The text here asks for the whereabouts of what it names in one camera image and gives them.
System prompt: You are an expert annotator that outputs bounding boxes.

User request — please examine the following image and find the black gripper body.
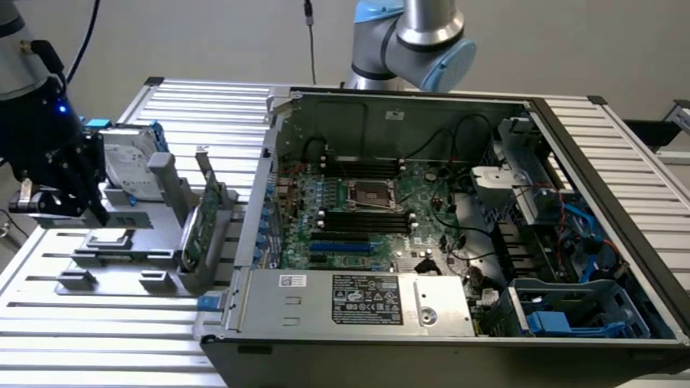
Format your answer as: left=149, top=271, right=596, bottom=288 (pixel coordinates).
left=0, top=75, right=106, bottom=185

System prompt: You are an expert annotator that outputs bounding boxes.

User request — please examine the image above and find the black RAM slot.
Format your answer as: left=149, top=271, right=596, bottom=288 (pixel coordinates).
left=320, top=221, right=416, bottom=230
left=324, top=160, right=403, bottom=168
left=320, top=226, right=417, bottom=236
left=320, top=209, right=415, bottom=218
left=324, top=155, right=403, bottom=163
left=320, top=215, right=416, bottom=224
left=324, top=166, right=403, bottom=174

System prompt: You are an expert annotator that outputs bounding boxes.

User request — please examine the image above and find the silver hard disk blue caddy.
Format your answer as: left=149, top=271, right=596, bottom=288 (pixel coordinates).
left=80, top=118, right=166, bottom=202

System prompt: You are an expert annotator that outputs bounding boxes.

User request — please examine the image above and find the grey parts rack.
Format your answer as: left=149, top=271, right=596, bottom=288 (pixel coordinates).
left=54, top=151, right=242, bottom=299

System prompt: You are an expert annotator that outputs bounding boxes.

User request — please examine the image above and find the green graphics card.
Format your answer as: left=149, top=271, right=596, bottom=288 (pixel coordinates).
left=178, top=145, right=228, bottom=272

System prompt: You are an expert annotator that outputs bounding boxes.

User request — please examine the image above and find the black expansion slot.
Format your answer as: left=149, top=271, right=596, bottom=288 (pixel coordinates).
left=310, top=232, right=372, bottom=243

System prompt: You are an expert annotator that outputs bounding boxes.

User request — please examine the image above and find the blue expansion slot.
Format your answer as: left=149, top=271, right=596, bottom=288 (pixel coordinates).
left=308, top=241, right=373, bottom=252

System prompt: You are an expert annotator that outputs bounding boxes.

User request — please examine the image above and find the silver power supply unit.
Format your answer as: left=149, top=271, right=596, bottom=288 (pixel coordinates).
left=224, top=268, right=479, bottom=339

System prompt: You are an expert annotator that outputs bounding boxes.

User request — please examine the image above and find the CPU socket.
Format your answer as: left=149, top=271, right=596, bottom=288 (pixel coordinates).
left=342, top=179, right=401, bottom=212

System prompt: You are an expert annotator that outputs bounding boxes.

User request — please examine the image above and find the green motherboard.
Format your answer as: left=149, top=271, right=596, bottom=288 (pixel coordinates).
left=266, top=158, right=511, bottom=284

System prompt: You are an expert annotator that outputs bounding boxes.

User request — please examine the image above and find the black open PC case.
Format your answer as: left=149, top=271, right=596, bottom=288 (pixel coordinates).
left=197, top=86, right=690, bottom=377

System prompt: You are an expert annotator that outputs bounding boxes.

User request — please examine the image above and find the silver metal drive cage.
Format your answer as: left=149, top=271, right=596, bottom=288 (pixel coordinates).
left=468, top=116, right=575, bottom=226

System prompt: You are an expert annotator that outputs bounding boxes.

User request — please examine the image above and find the grey disk bay blue latch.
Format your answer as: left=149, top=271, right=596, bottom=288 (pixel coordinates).
left=505, top=277, right=677, bottom=340

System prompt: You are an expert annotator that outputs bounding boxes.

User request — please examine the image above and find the dark blue hanging cable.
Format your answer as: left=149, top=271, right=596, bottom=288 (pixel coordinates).
left=62, top=0, right=102, bottom=84

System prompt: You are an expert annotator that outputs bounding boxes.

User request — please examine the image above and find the short black wire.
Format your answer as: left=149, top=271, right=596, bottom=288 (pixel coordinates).
left=301, top=136, right=330, bottom=162

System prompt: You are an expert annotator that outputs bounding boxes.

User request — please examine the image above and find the thin black hanging cable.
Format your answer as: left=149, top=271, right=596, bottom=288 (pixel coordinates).
left=301, top=0, right=318, bottom=86

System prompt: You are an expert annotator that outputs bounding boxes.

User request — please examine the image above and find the black wire over motherboard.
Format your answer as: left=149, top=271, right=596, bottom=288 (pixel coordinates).
left=429, top=200, right=511, bottom=262

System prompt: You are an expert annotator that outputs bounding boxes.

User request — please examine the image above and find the long black wire loop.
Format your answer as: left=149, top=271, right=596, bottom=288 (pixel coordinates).
left=403, top=113, right=495, bottom=162

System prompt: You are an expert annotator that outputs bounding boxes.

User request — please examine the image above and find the blue wire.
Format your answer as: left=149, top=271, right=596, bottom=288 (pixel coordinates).
left=559, top=200, right=600, bottom=285

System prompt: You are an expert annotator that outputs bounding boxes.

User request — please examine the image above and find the red wire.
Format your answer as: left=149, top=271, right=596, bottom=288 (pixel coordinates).
left=596, top=237, right=621, bottom=262

